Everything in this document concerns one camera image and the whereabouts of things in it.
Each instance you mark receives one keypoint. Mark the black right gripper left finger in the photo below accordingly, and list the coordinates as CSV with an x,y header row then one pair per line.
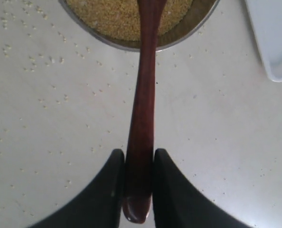
x,y
98,205

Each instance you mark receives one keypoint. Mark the white rectangular tray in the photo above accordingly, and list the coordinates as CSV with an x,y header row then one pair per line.
x,y
266,20

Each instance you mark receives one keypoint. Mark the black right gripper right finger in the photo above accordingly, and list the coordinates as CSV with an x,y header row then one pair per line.
x,y
178,204

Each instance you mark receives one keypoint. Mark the dark red wooden spoon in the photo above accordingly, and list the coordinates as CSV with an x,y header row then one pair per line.
x,y
139,154

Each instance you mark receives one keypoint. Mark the metal bowl of millet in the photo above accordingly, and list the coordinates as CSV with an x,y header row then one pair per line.
x,y
117,22

